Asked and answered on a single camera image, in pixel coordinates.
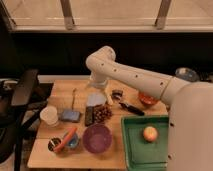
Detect silver fork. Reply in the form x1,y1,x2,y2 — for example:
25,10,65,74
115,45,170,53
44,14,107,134
71,88,77,110

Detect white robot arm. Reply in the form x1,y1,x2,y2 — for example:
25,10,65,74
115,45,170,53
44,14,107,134
86,46,213,171

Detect orange red bowl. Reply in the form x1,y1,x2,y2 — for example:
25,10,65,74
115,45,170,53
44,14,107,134
138,92,158,106

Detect purple bowl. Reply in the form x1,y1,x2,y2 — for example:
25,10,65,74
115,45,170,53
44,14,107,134
82,124,112,154

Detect small blue bowl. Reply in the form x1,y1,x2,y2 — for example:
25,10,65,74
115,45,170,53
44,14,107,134
66,134,79,149

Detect grey bowl on ledge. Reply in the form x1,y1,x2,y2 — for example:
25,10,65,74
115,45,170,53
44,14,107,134
175,67,199,82

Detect light blue plate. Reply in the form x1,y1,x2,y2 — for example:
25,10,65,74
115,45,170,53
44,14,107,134
86,93,106,106

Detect dark chocolate bar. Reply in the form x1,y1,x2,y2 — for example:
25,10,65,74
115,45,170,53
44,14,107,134
85,106,94,126

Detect bunch of red grapes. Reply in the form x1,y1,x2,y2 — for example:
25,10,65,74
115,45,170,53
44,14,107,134
93,105,112,123

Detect blue sponge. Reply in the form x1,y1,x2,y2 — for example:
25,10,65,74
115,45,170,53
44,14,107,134
60,110,80,122

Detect orange carrot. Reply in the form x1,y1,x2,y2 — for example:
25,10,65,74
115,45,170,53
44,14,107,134
53,127,77,153

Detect white cup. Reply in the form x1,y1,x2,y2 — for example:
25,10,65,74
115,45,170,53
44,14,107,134
40,106,58,126

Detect small metal can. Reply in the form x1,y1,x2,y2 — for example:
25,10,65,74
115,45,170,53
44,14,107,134
48,138,61,152

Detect apple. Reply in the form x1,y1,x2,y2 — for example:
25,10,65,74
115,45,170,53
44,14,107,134
143,126,158,142

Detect black office chair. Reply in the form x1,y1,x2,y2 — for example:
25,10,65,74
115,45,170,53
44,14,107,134
0,69,47,171

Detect green plastic tray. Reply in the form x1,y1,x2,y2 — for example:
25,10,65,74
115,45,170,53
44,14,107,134
121,115,169,171

